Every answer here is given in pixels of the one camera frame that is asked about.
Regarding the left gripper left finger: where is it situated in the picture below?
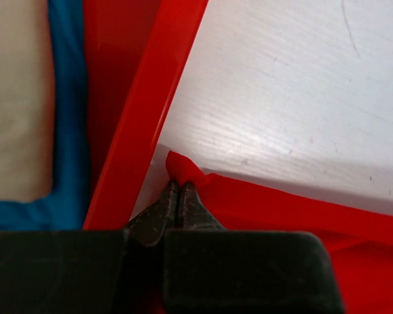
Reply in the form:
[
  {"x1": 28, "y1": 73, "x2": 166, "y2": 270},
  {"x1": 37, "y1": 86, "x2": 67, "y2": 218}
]
[{"x1": 0, "y1": 181, "x2": 179, "y2": 313}]

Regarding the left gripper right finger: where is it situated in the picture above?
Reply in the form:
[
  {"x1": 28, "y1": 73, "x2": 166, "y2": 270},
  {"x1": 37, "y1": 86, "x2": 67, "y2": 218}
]
[{"x1": 162, "y1": 183, "x2": 345, "y2": 313}]

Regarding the red t shirt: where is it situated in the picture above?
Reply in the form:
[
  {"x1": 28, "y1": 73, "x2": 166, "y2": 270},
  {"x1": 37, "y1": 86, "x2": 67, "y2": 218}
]
[{"x1": 163, "y1": 152, "x2": 393, "y2": 313}]

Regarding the blue folded t shirt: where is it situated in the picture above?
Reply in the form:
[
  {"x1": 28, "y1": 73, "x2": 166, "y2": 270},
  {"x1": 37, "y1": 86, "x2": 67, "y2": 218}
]
[{"x1": 0, "y1": 1, "x2": 90, "y2": 231}]

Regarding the beige folded t shirt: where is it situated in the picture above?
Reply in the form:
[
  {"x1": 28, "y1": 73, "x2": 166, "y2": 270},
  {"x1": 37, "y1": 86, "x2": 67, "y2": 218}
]
[{"x1": 0, "y1": 0, "x2": 55, "y2": 203}]

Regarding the red plastic bin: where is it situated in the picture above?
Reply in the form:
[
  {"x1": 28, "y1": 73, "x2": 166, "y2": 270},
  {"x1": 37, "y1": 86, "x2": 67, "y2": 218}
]
[{"x1": 83, "y1": 0, "x2": 207, "y2": 230}]

